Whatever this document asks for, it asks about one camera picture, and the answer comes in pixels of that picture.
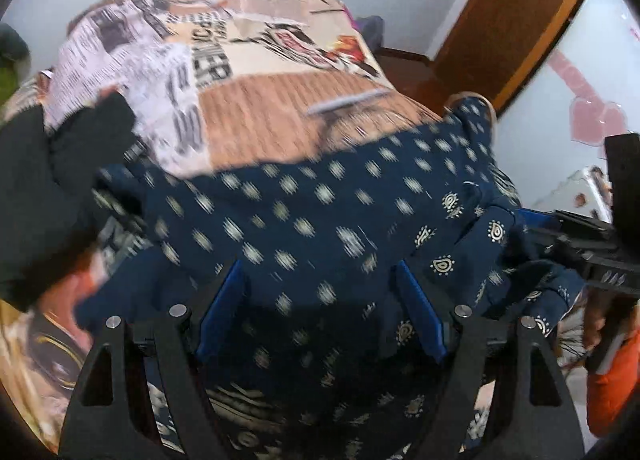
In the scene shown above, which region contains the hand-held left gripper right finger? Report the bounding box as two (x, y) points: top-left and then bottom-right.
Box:
(394, 260), (586, 460)

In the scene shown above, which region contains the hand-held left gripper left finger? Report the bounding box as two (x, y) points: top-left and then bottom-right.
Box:
(59, 259), (247, 460)

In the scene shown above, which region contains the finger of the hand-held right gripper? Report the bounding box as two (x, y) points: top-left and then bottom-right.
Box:
(519, 209), (612, 261)

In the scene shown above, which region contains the navy patterned zip hoodie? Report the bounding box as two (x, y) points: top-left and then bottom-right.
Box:
(75, 94), (588, 460)

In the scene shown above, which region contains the person's right hand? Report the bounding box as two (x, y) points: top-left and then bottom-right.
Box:
(581, 289), (609, 350)

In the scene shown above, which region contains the white box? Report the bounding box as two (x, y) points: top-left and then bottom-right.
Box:
(529, 165), (614, 221)

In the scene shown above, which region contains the black garment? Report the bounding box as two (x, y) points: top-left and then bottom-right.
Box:
(0, 90), (139, 313)

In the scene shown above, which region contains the brown wooden door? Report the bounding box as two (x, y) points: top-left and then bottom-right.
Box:
(430, 0), (599, 119)

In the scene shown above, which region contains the newspaper print quilt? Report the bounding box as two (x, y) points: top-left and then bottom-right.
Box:
(42, 0), (446, 179)

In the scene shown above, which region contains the grey backpack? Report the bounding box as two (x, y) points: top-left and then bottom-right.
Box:
(357, 14), (387, 49)

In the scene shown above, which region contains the grey coat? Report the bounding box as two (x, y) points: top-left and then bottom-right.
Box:
(0, 24), (29, 61)

